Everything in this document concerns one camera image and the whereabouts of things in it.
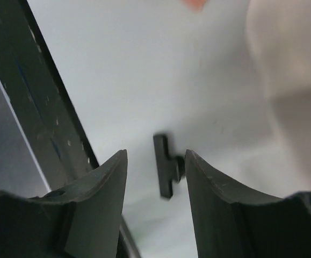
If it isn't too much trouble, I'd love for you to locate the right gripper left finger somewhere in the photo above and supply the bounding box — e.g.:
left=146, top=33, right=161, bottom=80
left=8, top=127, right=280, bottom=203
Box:
left=0, top=150, right=128, bottom=257

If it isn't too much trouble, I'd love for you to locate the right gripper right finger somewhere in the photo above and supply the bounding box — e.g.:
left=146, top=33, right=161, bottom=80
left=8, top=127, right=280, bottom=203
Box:
left=185, top=150, right=311, bottom=257

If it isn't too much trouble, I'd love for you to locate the black bag sealing clip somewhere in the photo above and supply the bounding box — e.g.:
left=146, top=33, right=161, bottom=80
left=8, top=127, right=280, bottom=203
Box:
left=153, top=133, right=185, bottom=199

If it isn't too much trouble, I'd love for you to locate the cream orange litter box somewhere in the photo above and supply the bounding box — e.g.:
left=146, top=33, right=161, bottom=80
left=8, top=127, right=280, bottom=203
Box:
left=245, top=1, right=311, bottom=103

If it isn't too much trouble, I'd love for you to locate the pink cat litter bag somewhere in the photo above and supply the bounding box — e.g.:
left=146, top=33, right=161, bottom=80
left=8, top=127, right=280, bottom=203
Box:
left=182, top=0, right=208, bottom=12

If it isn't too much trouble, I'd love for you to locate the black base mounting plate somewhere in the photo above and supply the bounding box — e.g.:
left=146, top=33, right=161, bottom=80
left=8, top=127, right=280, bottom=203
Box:
left=0, top=1, right=140, bottom=257

